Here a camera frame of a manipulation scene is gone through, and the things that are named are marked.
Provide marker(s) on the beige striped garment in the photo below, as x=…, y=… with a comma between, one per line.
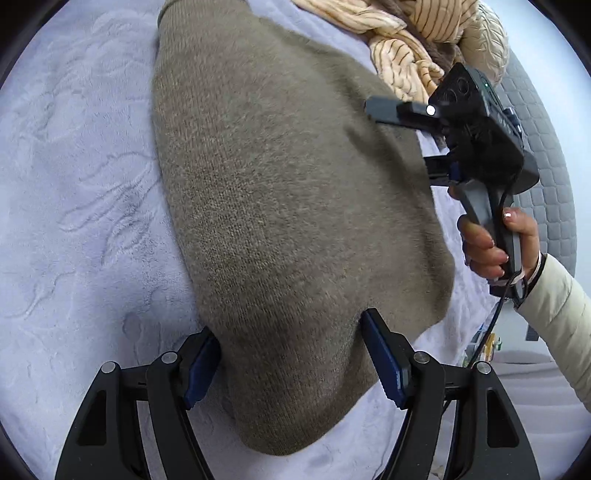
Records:
x=401, y=64

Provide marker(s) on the colourful small clutter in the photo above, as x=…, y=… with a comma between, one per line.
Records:
x=485, y=346

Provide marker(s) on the person's right forearm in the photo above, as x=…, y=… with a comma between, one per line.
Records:
x=558, y=314

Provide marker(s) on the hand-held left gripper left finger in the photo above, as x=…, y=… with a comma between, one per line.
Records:
x=201, y=374

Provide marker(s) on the person's right hand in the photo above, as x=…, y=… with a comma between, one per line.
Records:
x=482, y=251

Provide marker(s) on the lavender fleece blanket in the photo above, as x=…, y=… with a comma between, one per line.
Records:
x=69, y=207

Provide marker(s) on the cream knit pillow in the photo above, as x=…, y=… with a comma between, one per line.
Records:
x=487, y=41

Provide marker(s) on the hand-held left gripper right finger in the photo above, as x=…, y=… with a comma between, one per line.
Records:
x=385, y=360

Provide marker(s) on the grey quilted mattress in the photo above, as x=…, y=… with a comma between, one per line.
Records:
x=549, y=184

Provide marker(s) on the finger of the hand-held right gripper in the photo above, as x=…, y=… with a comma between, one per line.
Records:
x=441, y=170
x=392, y=110

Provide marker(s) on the olive brown knit sweater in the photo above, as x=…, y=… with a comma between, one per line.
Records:
x=286, y=207

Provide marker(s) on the brown garment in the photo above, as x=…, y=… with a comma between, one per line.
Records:
x=438, y=50

